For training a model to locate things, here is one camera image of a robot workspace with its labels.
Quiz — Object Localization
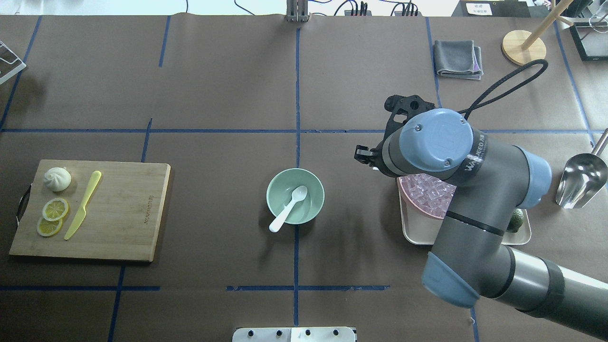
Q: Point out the white plastic spoon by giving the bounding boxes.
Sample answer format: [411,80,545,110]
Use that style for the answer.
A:
[269,185,308,232]

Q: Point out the wooden mug tree stand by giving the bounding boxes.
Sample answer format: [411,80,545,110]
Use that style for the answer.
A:
[500,0,574,66]

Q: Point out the bamboo cutting board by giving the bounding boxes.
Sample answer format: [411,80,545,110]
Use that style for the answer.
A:
[9,160,171,262]

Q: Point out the black power strip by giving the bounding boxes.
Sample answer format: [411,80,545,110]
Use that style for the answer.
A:
[335,0,422,17]

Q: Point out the upper lemon slice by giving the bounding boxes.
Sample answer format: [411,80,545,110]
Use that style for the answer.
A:
[42,198,69,222]

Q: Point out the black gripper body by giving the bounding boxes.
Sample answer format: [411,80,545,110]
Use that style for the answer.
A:
[354,95,435,171]

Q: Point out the green avocado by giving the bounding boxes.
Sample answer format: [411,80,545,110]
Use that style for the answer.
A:
[506,209,525,233]

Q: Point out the lemon slice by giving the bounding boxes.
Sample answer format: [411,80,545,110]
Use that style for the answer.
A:
[42,198,69,222]
[36,217,63,237]

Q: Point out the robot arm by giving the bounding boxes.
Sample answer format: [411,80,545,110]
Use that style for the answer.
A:
[354,95,608,340]

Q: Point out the mint green bowl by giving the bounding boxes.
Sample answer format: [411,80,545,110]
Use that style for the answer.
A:
[266,168,325,225]

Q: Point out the pink bowl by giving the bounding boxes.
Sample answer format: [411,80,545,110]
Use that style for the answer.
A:
[397,173,457,220]

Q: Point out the folded grey cloth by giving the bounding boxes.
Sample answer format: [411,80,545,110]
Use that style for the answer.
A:
[433,40,484,80]

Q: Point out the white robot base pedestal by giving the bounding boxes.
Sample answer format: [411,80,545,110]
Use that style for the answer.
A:
[232,326,358,342]

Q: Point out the lower lemon slice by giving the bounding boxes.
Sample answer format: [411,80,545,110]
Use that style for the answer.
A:
[36,217,63,237]

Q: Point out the aluminium frame post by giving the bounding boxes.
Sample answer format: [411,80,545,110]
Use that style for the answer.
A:
[285,0,310,22]

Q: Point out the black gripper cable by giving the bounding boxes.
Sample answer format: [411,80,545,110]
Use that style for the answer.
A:
[458,59,549,120]

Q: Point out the cream rectangular tray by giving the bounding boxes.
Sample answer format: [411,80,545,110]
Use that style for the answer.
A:
[397,177,532,246]

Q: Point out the yellow plastic knife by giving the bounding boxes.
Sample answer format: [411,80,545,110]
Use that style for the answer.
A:
[64,170,103,241]

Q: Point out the stainless steel ice scoop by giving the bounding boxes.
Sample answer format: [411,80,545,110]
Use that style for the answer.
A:
[555,129,608,209]

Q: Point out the pile of clear ice cubes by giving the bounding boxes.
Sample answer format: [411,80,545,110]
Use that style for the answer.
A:
[404,174,456,214]

